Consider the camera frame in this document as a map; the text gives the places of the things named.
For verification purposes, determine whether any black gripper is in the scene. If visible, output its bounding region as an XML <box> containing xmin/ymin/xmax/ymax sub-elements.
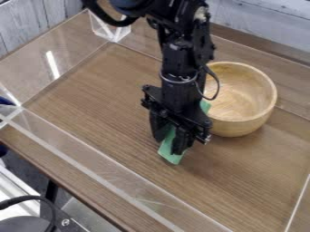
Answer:
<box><xmin>142</xmin><ymin>84</ymin><xmax>214</xmax><ymax>155</ymax></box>

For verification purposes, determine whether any clear acrylic corner bracket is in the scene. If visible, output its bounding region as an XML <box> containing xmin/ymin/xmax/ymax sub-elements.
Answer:
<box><xmin>88</xmin><ymin>12</ymin><xmax>131</xmax><ymax>43</ymax></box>

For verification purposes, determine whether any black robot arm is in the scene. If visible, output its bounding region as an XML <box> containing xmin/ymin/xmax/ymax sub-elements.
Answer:
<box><xmin>82</xmin><ymin>0</ymin><xmax>215</xmax><ymax>155</ymax></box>

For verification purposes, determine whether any clear acrylic tray wall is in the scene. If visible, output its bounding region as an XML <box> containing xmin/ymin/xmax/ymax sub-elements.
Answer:
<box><xmin>0</xmin><ymin>83</ymin><xmax>231</xmax><ymax>232</ymax></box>

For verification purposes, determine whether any wooden bowl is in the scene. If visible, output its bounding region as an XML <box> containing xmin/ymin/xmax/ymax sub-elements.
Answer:
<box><xmin>207</xmin><ymin>62</ymin><xmax>278</xmax><ymax>138</ymax></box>

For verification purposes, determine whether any black cable loop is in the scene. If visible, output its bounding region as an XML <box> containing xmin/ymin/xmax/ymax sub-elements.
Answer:
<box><xmin>0</xmin><ymin>195</ymin><xmax>58</xmax><ymax>232</ymax></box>

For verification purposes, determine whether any green rectangular block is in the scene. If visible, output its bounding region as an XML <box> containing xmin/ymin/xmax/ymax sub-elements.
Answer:
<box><xmin>149</xmin><ymin>100</ymin><xmax>213</xmax><ymax>164</ymax></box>

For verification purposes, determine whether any black table leg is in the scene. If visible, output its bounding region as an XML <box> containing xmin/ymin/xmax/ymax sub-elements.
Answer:
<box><xmin>46</xmin><ymin>180</ymin><xmax>59</xmax><ymax>203</ymax></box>

